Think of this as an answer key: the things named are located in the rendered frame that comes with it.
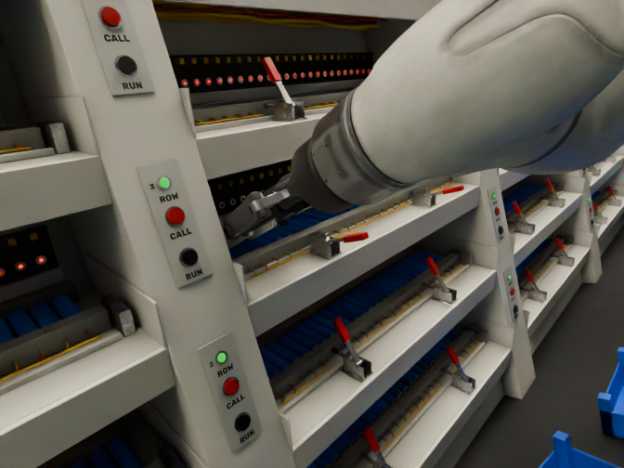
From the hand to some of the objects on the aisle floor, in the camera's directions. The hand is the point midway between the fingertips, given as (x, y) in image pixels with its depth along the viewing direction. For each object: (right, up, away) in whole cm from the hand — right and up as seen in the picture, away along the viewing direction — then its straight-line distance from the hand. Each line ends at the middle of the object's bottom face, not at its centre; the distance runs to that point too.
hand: (245, 227), depth 52 cm
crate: (+81, -35, +20) cm, 91 cm away
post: (+4, -59, +5) cm, 59 cm away
